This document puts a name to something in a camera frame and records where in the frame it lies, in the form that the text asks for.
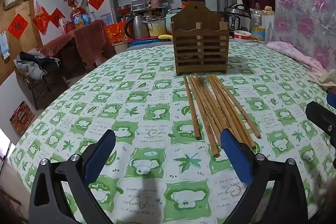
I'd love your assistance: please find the mint green rice cooker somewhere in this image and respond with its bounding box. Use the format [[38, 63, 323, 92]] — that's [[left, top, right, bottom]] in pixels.
[[165, 8, 182, 35]]

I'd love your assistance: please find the clear oil bottle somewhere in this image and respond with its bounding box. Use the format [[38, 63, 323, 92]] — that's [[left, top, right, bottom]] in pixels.
[[251, 3, 265, 41]]

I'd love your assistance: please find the floral plastic curtain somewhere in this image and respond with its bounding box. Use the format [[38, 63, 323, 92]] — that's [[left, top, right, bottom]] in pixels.
[[272, 0, 335, 71]]

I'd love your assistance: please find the red white bowl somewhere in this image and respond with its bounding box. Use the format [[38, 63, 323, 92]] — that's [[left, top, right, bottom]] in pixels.
[[234, 30, 252, 40]]

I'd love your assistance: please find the yellow dish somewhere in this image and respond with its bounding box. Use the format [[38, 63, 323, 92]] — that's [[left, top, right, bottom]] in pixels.
[[158, 34, 173, 40]]

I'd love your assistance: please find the steel electric kettle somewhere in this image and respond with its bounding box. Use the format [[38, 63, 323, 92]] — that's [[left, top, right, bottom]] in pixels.
[[124, 15, 149, 40]]

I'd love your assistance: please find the red box on floor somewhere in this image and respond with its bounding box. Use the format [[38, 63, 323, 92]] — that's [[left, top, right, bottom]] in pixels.
[[10, 101, 34, 136]]

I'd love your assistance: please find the pile of grey clothes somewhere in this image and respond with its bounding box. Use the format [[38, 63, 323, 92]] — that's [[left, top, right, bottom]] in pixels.
[[14, 52, 61, 81]]

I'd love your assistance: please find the wooden utensil holder box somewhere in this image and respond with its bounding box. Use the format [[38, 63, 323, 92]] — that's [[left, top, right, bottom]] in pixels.
[[171, 1, 229, 76]]

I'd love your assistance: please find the pink folded cloth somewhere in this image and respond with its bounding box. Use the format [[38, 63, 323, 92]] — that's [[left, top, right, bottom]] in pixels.
[[266, 42, 327, 75]]

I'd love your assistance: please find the green white patterned tablecloth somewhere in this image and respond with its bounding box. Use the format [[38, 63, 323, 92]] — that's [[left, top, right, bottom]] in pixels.
[[10, 43, 335, 223]]

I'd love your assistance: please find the black silver pressure cooker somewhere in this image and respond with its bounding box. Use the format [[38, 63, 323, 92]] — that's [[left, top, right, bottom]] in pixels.
[[223, 3, 251, 36]]

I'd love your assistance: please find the beige crumpled cloth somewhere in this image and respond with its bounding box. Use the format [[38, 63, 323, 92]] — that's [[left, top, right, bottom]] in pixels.
[[308, 69, 336, 89]]

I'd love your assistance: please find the red diamond paper decoration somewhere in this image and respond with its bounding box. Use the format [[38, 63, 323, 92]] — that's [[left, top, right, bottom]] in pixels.
[[7, 14, 28, 39]]

